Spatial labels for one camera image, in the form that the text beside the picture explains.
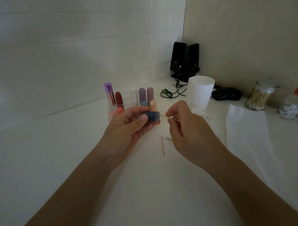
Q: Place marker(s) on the person's left hand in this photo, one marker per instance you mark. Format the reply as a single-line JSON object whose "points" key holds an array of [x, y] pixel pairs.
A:
{"points": [[123, 132]]}

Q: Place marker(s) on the person's right hand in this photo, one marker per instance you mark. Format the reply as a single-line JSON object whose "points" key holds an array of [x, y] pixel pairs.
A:
{"points": [[193, 135]]}

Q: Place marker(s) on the person's left thumb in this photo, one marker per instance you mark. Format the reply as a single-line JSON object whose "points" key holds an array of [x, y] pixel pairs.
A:
{"points": [[137, 124]]}

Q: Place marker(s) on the person's right thumb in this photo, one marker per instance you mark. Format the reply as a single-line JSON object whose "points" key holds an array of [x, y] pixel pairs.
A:
{"points": [[174, 128]]}

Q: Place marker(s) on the wooden cotton swab stick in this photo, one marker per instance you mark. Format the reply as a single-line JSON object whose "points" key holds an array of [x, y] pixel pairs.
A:
{"points": [[163, 116]]}

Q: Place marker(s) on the dark blue lipstick tube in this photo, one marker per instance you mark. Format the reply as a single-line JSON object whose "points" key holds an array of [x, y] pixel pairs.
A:
{"points": [[152, 116]]}

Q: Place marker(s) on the person's right forearm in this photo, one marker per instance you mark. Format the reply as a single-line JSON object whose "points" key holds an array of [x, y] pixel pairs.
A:
{"points": [[246, 191]]}

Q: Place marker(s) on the person's left forearm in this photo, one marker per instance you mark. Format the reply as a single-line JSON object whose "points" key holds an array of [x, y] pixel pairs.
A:
{"points": [[76, 191]]}

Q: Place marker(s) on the used wooden swab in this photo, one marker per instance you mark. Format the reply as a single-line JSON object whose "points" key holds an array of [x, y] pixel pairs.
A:
{"points": [[163, 146]]}

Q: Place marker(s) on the clear acrylic organizer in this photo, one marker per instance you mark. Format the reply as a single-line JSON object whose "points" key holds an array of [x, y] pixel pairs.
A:
{"points": [[127, 99]]}

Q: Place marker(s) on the group of assorted lipsticks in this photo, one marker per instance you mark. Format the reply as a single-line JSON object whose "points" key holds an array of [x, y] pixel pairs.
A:
{"points": [[143, 94]]}

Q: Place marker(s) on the black computer mouse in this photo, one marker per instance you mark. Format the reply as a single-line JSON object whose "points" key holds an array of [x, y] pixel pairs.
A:
{"points": [[227, 93]]}

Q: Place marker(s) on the black speaker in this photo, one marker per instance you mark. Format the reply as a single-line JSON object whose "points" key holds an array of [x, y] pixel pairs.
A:
{"points": [[177, 57], [192, 60]]}

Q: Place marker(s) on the white plastic sheet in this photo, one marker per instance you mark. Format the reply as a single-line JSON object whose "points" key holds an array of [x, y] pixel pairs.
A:
{"points": [[249, 132]]}

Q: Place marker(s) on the bunch of wooden cotton swabs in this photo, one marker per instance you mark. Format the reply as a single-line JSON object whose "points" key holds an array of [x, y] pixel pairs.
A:
{"points": [[257, 99]]}

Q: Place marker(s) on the glass jar with lid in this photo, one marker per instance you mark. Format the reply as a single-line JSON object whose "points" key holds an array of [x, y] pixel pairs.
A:
{"points": [[262, 93]]}

